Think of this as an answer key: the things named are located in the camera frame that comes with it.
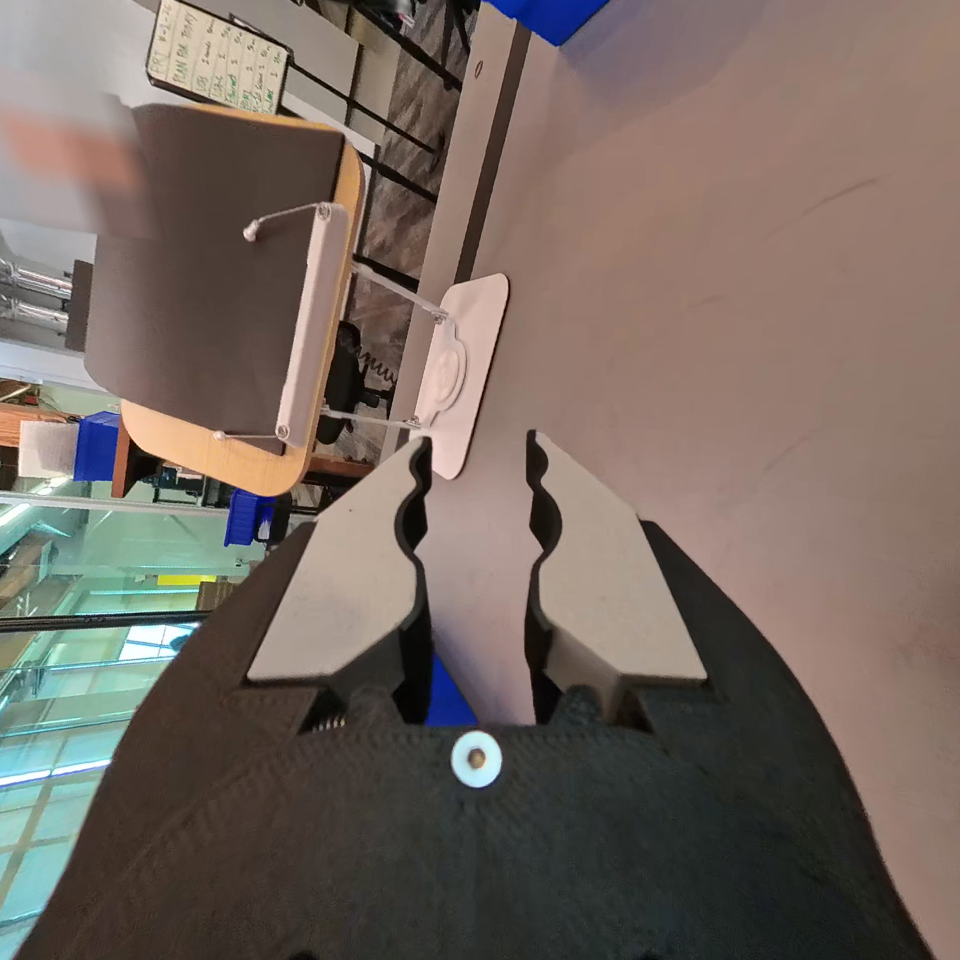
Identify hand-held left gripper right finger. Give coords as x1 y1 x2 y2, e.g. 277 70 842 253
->
525 429 711 727

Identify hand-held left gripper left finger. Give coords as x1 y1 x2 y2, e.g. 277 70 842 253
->
246 435 436 727

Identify blue plastic bin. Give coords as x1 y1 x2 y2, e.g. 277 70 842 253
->
431 652 480 729
73 411 123 483
223 487 277 549
480 0 601 48

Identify white board stand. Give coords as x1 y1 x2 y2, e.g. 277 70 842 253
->
212 201 511 481

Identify dark board with wooden rim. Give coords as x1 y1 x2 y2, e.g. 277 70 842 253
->
84 103 367 498

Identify black whiteboard easel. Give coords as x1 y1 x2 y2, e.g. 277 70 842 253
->
288 0 470 204

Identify handwritten whiteboard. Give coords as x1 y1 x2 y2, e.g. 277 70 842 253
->
144 0 294 117

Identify silver duct pipes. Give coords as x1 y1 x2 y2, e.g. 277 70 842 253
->
0 255 75 339

